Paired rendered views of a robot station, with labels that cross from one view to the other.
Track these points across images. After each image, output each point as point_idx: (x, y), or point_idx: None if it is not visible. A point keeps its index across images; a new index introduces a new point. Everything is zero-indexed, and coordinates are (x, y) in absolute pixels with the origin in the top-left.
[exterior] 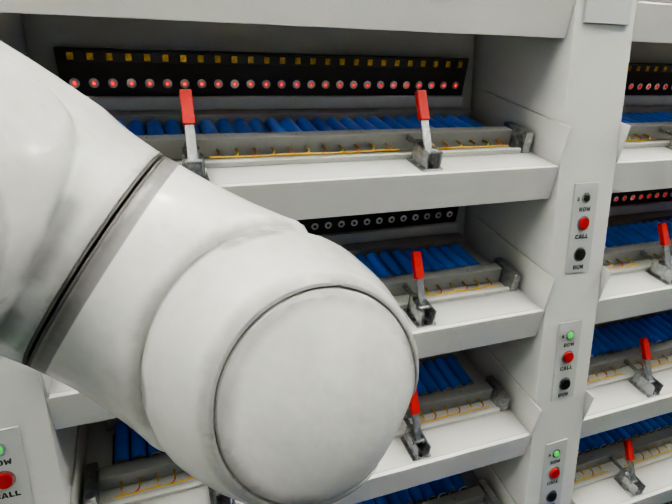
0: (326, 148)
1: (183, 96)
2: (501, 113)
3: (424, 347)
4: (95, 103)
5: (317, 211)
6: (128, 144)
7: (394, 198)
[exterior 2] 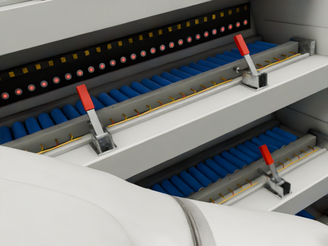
0: (184, 94)
1: (80, 90)
2: (283, 32)
3: (288, 211)
4: (108, 176)
5: (195, 142)
6: (163, 215)
7: (243, 115)
